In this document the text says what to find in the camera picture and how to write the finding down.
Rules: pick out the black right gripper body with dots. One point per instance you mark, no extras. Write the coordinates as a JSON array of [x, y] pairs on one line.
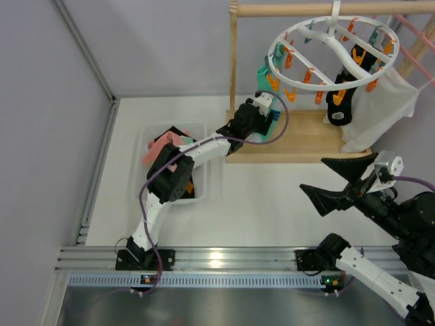
[[355, 189]]

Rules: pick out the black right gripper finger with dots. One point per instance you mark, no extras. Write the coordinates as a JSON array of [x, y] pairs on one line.
[[352, 169], [326, 201]]

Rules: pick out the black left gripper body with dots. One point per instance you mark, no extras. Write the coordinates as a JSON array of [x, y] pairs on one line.
[[259, 119]]

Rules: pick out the white round clip hanger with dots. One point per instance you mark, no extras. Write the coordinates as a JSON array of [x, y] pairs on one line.
[[365, 48]]

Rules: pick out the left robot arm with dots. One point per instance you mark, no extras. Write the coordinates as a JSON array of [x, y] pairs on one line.
[[169, 175]]

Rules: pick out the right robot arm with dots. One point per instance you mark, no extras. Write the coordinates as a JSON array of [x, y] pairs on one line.
[[401, 206]]

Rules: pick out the wooden hanger rack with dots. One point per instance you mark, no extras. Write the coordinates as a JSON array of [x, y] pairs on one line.
[[308, 139]]

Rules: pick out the pink plastic hanger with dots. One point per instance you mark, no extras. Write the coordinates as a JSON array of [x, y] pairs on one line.
[[411, 44]]

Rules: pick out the white cloth bag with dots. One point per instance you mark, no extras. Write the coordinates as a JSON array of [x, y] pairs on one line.
[[375, 112]]

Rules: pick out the argyle red orange black sock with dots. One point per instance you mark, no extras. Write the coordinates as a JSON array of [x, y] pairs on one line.
[[190, 190]]

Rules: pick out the white plastic basket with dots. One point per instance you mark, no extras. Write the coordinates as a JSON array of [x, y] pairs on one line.
[[138, 171]]

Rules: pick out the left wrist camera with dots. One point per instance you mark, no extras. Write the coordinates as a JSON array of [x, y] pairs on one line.
[[261, 100]]

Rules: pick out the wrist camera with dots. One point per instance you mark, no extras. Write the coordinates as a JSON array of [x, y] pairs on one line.
[[261, 100], [387, 165]]

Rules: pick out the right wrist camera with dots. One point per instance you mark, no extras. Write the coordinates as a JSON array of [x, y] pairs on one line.
[[387, 165]]

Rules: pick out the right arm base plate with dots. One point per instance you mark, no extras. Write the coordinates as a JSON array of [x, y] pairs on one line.
[[315, 261]]

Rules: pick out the aluminium mounting rail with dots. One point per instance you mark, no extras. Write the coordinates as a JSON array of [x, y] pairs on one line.
[[212, 259]]

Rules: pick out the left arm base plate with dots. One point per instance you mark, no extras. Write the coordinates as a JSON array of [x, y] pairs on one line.
[[126, 262]]

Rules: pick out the slotted white cable duct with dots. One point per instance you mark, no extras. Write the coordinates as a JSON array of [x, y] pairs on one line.
[[299, 281]]

